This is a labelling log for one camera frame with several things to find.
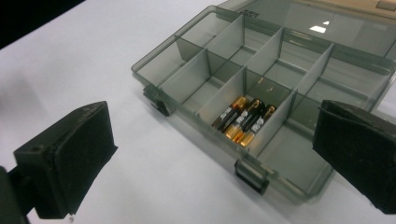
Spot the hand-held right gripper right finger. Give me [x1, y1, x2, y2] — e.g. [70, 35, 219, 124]
[312, 99, 396, 215]

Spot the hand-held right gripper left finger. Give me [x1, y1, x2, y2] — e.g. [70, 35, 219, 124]
[8, 101, 119, 219]

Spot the grey transparent plastic organizer box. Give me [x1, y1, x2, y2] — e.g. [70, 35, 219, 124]
[131, 0, 396, 205]

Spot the black and gold battery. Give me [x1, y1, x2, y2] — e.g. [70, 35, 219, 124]
[224, 98, 266, 140]
[211, 95, 249, 132]
[238, 105, 277, 147]

